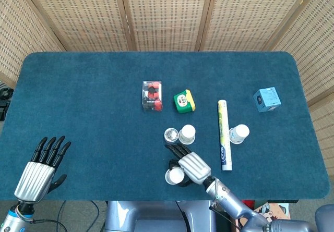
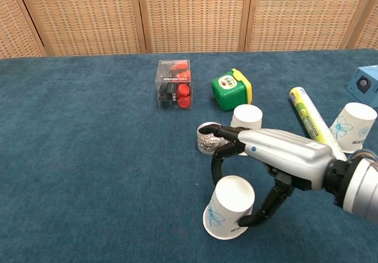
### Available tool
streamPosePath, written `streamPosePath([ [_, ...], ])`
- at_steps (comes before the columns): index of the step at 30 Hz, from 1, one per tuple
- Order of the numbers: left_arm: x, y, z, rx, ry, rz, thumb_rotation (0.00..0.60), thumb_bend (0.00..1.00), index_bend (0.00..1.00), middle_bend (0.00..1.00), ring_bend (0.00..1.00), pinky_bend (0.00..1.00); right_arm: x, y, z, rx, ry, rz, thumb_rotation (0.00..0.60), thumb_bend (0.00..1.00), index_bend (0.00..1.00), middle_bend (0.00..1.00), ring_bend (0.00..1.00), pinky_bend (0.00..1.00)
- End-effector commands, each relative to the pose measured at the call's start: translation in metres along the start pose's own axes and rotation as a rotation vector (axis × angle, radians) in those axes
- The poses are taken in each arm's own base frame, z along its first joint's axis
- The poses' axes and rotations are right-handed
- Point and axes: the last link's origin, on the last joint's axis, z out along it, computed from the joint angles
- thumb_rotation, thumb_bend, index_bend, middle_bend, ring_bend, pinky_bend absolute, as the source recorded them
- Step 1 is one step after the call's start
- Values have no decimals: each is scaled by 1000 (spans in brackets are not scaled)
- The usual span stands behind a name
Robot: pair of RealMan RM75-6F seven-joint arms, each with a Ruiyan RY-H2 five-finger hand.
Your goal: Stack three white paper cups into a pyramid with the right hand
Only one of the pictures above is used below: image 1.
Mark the clear round paper clip case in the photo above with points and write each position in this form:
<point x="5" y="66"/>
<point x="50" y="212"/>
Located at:
<point x="171" y="135"/>

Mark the light blue cardboard box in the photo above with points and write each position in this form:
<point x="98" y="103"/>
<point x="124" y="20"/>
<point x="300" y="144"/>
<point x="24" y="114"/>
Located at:
<point x="267" y="100"/>

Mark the white paper cup green leaves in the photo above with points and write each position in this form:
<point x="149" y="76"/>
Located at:
<point x="187" y="134"/>

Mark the green yellow plastic box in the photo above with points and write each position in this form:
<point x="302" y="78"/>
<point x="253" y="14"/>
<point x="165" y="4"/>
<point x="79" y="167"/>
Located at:
<point x="182" y="103"/>

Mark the blue felt table cover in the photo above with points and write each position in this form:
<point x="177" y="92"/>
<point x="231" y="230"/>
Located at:
<point x="91" y="112"/>

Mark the black equipment on floor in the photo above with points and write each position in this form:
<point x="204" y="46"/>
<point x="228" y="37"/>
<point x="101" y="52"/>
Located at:
<point x="5" y="101"/>

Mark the left robot arm grey-blue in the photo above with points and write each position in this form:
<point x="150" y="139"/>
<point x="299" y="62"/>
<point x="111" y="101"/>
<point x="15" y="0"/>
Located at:
<point x="13" y="220"/>

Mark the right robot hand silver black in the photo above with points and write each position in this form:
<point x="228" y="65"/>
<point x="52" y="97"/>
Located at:
<point x="194" y="168"/>

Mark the woven folding screen panel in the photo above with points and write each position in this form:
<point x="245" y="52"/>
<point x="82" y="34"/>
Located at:
<point x="78" y="15"/>
<point x="18" y="34"/>
<point x="167" y="15"/>
<point x="315" y="47"/>
<point x="250" y="15"/>

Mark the grey-blue robot torso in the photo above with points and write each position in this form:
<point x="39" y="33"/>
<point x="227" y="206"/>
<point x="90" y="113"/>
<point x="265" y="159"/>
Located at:
<point x="156" y="216"/>

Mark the cartoon printed cardboard box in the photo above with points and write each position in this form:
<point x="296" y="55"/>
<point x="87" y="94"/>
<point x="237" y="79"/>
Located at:
<point x="274" y="211"/>

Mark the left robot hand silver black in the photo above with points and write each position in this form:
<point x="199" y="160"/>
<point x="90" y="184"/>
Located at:
<point x="34" y="180"/>

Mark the clear box red black clips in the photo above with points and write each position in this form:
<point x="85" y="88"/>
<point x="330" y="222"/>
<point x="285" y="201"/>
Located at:
<point x="152" y="96"/>

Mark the cling film roll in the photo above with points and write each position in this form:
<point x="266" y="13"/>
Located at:
<point x="224" y="138"/>

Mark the white paper cup blue flower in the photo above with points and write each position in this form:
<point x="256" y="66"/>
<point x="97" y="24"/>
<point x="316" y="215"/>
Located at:
<point x="174" y="175"/>
<point x="241" y="133"/>

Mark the right robot arm grey-blue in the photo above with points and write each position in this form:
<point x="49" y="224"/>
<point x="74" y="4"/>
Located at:
<point x="235" y="203"/>

